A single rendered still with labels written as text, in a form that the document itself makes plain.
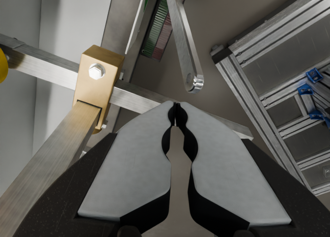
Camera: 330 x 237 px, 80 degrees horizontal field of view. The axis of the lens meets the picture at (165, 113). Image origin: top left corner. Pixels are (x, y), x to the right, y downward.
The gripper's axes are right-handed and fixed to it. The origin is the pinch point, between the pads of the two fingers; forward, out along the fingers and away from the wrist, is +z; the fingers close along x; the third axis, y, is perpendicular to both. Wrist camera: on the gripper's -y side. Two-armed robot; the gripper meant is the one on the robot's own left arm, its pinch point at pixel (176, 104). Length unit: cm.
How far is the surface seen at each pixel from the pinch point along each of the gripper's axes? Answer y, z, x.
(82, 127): 9.2, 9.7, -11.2
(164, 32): 0.8, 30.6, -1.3
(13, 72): 10.1, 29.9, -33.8
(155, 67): 32, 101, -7
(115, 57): 2.4, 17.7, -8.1
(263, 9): 0, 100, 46
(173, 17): -4.3, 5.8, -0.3
